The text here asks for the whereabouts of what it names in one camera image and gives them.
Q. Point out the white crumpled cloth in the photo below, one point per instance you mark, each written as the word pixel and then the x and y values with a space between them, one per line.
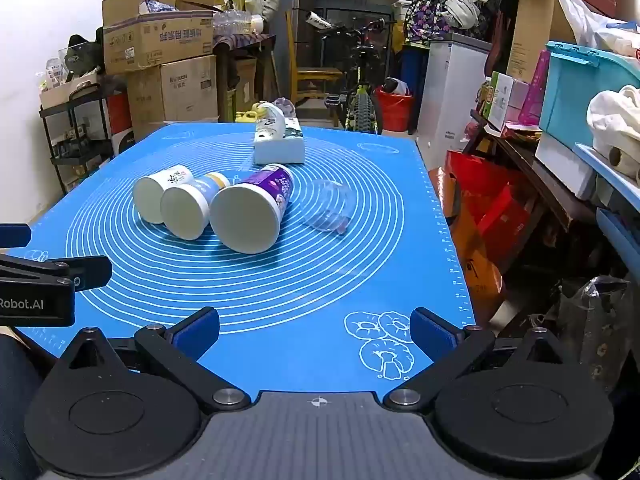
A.
pixel 612 120

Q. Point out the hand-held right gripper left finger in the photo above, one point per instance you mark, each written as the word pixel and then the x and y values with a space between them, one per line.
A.
pixel 196 334

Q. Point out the pack of plastic bottles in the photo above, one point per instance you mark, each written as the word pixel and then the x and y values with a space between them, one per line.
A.
pixel 235 21

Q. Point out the large open cardboard box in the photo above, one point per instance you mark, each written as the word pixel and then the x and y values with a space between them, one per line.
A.
pixel 155 40

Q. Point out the white cup yellow blue label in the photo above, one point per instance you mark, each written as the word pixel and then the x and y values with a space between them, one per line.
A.
pixel 184 214

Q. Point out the white flat box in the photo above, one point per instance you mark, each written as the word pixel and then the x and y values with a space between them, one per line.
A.
pixel 565 165

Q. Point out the white cup grey print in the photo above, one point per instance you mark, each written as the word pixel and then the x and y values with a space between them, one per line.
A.
pixel 270 120

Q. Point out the clear plastic cup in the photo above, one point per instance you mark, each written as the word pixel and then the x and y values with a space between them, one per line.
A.
pixel 327 206
pixel 286 106

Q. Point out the pink box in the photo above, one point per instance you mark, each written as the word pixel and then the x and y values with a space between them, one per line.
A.
pixel 535 90

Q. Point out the tall brown cardboard box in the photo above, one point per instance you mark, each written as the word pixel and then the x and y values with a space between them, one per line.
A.
pixel 532 30

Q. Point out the black bicycle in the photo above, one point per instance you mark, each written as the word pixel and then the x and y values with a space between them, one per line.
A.
pixel 361 95

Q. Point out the plain brown cardboard box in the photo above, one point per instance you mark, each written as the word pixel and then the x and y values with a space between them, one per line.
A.
pixel 175 90

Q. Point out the red paper bag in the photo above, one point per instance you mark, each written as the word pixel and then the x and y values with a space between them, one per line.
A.
pixel 490 200

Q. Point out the grey cloth bundle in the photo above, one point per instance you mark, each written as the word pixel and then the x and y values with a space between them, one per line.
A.
pixel 462 7

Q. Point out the black metal shelf cart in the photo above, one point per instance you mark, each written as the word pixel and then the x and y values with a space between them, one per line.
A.
pixel 82 150

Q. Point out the crinkled clear plastic bag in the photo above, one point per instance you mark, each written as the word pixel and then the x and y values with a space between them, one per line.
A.
pixel 595 330

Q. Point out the white plastic bag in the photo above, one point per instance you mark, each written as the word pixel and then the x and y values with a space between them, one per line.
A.
pixel 585 20

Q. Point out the wooden chair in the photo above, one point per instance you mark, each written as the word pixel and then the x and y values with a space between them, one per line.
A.
pixel 310 77

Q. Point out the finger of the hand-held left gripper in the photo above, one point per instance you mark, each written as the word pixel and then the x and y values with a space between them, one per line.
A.
pixel 14 235
pixel 90 271

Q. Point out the floral purple cloth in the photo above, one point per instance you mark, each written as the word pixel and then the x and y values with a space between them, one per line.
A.
pixel 425 15

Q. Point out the light blue storage bin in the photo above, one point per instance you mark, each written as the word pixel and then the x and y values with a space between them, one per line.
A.
pixel 570 95

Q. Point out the black bag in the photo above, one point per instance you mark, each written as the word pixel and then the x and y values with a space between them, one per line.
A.
pixel 84 55

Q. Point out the small white paper cup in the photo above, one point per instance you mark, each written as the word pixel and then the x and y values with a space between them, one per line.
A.
pixel 149 195

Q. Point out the red plastic bucket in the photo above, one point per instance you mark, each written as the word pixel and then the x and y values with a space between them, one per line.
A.
pixel 395 110

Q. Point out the white tissue box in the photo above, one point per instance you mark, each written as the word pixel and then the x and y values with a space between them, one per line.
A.
pixel 280 152

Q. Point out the orange paper bag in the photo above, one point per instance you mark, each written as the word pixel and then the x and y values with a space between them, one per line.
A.
pixel 475 265

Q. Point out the green and white carton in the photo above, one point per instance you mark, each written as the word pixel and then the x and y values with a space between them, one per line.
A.
pixel 500 100

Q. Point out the dark wooden table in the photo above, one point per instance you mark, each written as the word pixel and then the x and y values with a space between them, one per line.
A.
pixel 235 60

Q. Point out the blue silicone baking mat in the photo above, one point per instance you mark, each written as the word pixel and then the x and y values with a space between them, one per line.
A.
pixel 310 285

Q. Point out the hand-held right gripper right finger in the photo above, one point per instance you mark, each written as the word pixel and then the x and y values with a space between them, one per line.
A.
pixel 433 334

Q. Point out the purple printed paper cup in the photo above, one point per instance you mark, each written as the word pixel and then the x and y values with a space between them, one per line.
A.
pixel 245 221

